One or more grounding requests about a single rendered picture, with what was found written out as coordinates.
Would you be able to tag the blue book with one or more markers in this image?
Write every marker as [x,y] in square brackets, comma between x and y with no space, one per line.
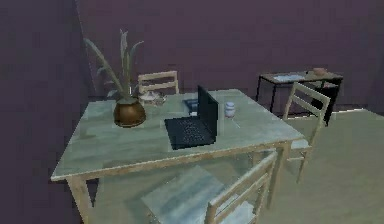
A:
[191,105]

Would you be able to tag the pale wooden slatted chair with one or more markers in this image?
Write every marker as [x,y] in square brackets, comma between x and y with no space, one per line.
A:
[200,200]
[308,106]
[156,83]

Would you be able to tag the black laptop computer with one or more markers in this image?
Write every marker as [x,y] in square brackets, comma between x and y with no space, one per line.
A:
[196,128]

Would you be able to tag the pale glass dish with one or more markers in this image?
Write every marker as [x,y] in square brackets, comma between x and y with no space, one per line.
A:
[151,97]

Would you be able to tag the small brown bowl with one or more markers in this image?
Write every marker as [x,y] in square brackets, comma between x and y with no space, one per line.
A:
[319,71]

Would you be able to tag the pale wooden dining table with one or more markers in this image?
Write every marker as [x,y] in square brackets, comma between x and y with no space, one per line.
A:
[116,146]

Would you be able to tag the black framed side table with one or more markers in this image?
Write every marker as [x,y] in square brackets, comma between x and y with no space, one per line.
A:
[300,85]

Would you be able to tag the pale blue flat sheet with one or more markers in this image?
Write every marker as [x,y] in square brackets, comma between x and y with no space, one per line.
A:
[288,78]

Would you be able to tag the house plant in brown pot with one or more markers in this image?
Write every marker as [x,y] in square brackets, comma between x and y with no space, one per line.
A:
[128,111]

